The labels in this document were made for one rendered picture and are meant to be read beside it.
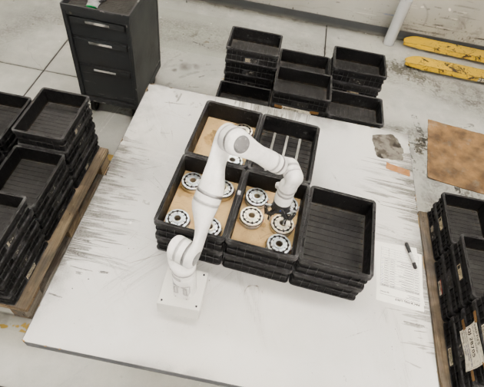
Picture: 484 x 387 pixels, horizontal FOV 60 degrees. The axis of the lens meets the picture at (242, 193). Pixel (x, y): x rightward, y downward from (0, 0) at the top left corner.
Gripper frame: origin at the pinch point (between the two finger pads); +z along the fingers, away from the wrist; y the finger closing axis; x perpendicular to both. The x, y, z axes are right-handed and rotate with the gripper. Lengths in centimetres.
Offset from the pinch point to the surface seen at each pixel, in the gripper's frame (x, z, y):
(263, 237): -7.1, 5.3, -3.4
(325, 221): 9.8, 5.2, 21.9
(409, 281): -2, 18, 66
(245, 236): -9.1, 5.4, -11.2
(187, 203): 0.5, 5.5, -40.0
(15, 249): -24, 47, -121
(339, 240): 1.4, 5.2, 29.0
